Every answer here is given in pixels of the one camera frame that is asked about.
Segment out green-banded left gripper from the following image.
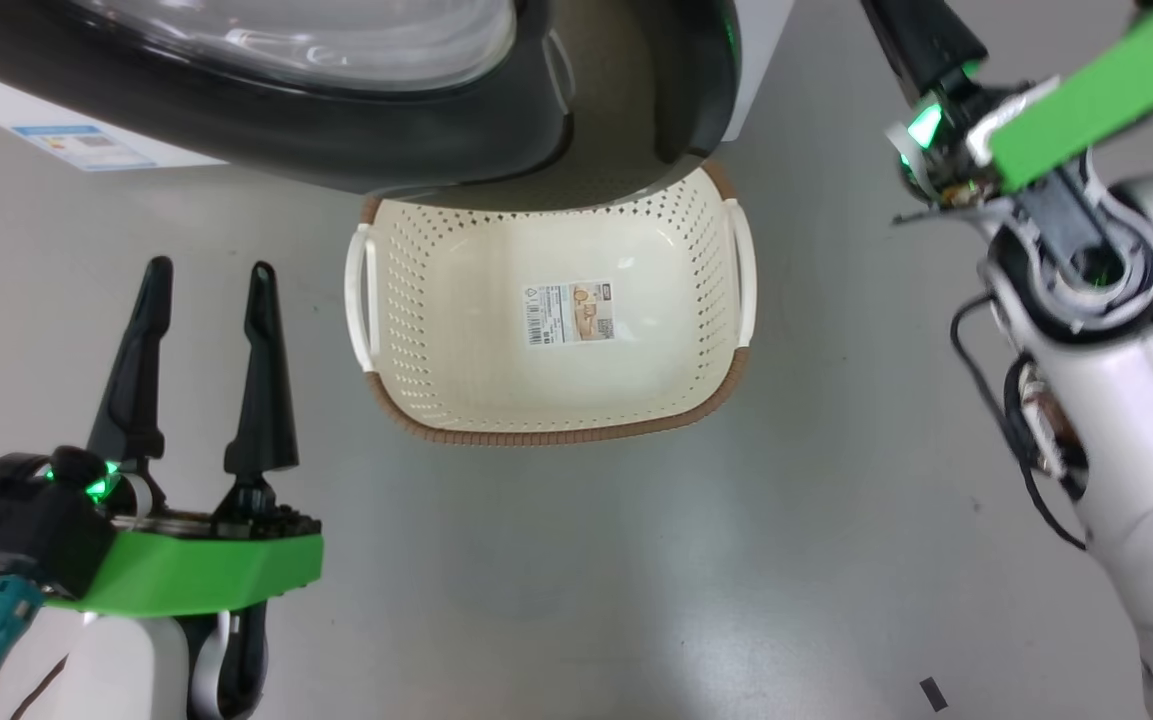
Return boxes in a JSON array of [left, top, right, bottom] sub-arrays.
[[44, 256, 325, 616]]

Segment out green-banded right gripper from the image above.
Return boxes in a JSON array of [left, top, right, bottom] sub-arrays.
[[861, 0, 1153, 221]]

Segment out black glass washing machine door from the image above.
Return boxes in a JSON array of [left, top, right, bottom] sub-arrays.
[[0, 0, 742, 213]]

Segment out cream perforated laundry basket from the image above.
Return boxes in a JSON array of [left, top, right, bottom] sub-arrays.
[[344, 160, 759, 447]]

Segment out printed basket label sticker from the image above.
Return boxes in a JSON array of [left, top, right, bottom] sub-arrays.
[[524, 281, 617, 348]]

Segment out blue energy label sticker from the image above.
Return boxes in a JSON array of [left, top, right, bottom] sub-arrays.
[[11, 124, 157, 173]]

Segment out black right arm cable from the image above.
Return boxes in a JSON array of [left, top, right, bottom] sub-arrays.
[[951, 295, 1087, 551]]

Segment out thin dark left arm cable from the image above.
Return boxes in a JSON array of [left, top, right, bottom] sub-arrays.
[[11, 655, 67, 720]]

